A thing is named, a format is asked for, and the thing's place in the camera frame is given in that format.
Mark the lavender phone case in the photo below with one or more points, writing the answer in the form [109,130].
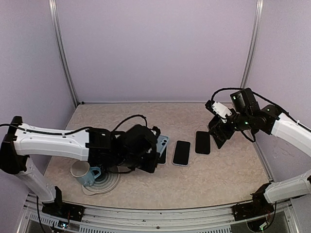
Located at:
[181,165]

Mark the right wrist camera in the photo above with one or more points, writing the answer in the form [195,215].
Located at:
[219,110]

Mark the light blue mug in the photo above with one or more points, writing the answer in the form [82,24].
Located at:
[84,173]

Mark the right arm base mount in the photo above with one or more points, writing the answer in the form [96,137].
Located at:
[257,207]

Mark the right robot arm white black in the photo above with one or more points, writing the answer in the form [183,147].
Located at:
[253,112]

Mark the white-edged black smartphone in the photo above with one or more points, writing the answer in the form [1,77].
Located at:
[202,143]

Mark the left aluminium frame post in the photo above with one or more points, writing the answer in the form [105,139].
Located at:
[61,51]

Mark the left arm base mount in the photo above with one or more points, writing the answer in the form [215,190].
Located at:
[64,210]

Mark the blue phone case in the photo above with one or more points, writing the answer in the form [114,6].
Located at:
[162,142]

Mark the aluminium frame post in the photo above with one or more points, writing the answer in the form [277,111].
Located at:
[61,51]
[253,42]

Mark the grey collapsible silicone bowl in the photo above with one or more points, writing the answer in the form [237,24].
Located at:
[103,184]

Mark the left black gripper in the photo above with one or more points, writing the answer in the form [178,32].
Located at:
[150,168]

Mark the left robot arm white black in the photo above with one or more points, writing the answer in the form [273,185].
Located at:
[94,145]

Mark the right aluminium frame post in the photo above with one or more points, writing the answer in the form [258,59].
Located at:
[253,42]

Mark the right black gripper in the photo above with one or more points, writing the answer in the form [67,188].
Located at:
[222,132]

